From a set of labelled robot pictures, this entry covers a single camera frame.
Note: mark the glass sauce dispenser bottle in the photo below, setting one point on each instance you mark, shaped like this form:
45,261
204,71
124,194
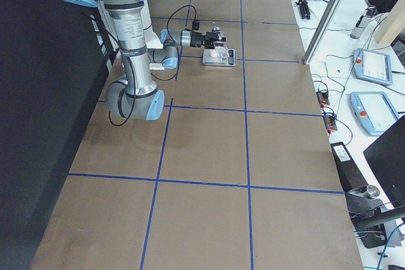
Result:
221,44

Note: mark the teach pendant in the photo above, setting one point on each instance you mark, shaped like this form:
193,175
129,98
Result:
374,111
373,66

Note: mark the aluminium frame post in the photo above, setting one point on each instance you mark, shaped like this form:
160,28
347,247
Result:
321,30

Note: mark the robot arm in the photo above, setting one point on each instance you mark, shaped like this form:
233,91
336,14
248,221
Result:
136,95

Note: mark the black monitor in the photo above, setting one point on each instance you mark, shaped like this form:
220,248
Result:
385,157

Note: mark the black folded tripod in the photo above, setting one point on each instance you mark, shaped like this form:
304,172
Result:
304,11

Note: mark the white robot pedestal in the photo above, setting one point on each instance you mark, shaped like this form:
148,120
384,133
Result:
150,48

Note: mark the near teach pendant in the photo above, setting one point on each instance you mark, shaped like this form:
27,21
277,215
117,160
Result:
374,111

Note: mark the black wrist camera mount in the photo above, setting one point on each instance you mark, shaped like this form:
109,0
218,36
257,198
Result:
195,25

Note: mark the black box with label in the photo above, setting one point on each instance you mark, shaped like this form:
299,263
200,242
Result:
348,171

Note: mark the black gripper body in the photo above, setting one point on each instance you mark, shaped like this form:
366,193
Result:
197,40

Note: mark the digital kitchen scale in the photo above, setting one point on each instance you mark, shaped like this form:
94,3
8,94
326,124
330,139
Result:
209,60

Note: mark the far teach pendant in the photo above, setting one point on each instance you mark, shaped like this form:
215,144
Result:
373,66

